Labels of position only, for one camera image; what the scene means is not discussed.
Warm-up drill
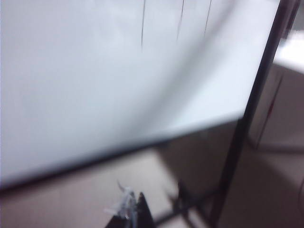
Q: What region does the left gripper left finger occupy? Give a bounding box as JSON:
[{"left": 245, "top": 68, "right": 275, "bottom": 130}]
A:
[{"left": 106, "top": 191, "right": 155, "bottom": 228}]

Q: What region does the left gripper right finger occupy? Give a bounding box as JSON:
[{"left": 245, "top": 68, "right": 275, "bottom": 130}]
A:
[{"left": 167, "top": 181, "right": 191, "bottom": 215}]

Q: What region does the white whiteboard with handwriting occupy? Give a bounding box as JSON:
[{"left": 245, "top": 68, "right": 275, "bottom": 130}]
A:
[{"left": 0, "top": 0, "right": 281, "bottom": 189}]

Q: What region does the white zip tie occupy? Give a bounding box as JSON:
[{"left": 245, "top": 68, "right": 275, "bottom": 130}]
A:
[{"left": 104, "top": 180, "right": 139, "bottom": 228}]

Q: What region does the beige cabinet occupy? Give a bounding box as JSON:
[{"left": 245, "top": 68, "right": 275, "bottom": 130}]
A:
[{"left": 247, "top": 63, "right": 304, "bottom": 151}]

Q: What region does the black whiteboard stand frame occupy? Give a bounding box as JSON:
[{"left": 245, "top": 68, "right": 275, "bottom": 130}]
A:
[{"left": 0, "top": 0, "right": 301, "bottom": 228}]

